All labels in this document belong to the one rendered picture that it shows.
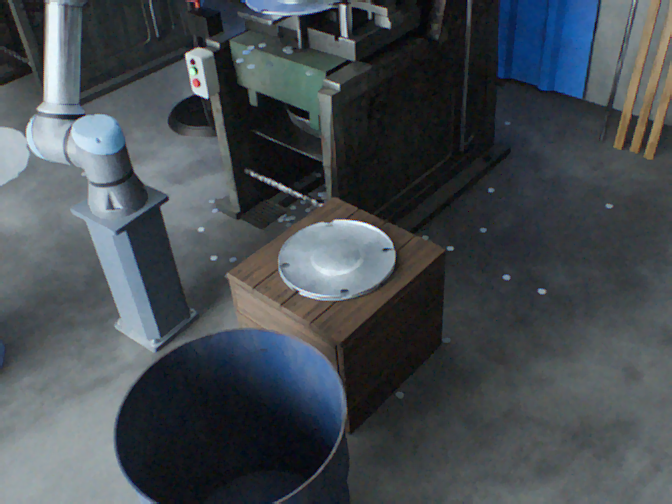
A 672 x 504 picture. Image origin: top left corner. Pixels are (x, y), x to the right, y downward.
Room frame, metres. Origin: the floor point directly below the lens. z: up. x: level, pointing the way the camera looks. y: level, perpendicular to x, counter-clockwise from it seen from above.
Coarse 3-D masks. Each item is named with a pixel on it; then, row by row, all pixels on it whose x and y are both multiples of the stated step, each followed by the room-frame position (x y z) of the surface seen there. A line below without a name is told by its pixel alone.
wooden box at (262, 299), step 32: (384, 224) 1.48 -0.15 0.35; (256, 256) 1.39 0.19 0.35; (416, 256) 1.34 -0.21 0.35; (256, 288) 1.27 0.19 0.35; (288, 288) 1.26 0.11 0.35; (384, 288) 1.23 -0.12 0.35; (416, 288) 1.27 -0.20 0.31; (256, 320) 1.28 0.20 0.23; (288, 320) 1.19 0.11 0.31; (320, 320) 1.15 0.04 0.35; (352, 320) 1.14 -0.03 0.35; (384, 320) 1.18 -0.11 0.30; (416, 320) 1.27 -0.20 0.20; (320, 352) 1.12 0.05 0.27; (352, 352) 1.10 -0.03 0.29; (384, 352) 1.18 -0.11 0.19; (416, 352) 1.27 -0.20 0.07; (352, 384) 1.09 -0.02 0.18; (384, 384) 1.17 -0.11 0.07; (352, 416) 1.09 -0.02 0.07
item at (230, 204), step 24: (240, 24) 2.18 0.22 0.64; (216, 48) 2.06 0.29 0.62; (216, 96) 2.05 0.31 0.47; (240, 96) 2.11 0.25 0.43; (264, 96) 2.18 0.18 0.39; (216, 120) 2.06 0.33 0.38; (240, 120) 2.08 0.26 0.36; (264, 120) 2.15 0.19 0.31; (240, 144) 2.07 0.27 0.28; (264, 144) 2.16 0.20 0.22; (240, 168) 2.06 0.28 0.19; (264, 168) 2.15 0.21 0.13; (288, 168) 2.23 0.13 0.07; (312, 168) 2.30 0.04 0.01; (240, 192) 2.05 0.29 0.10; (264, 192) 2.12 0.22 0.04; (240, 216) 2.03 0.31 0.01
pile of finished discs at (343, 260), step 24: (288, 240) 1.43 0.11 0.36; (312, 240) 1.43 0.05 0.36; (336, 240) 1.42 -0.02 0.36; (360, 240) 1.41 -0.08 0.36; (384, 240) 1.40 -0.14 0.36; (288, 264) 1.35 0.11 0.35; (312, 264) 1.33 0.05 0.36; (336, 264) 1.32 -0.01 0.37; (360, 264) 1.32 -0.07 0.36; (384, 264) 1.31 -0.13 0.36; (312, 288) 1.25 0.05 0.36; (336, 288) 1.24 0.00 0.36; (360, 288) 1.23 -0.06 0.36
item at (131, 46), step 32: (0, 0) 3.42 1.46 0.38; (32, 0) 3.04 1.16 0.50; (96, 0) 3.24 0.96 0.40; (128, 0) 3.35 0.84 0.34; (160, 0) 3.47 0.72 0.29; (0, 32) 3.38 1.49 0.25; (32, 32) 3.00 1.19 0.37; (96, 32) 3.21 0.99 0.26; (128, 32) 3.32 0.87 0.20; (160, 32) 3.44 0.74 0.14; (0, 64) 3.34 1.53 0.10; (32, 64) 2.99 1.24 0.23; (96, 64) 3.18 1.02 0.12; (128, 64) 3.28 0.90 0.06; (160, 64) 3.33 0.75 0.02; (96, 96) 3.07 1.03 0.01
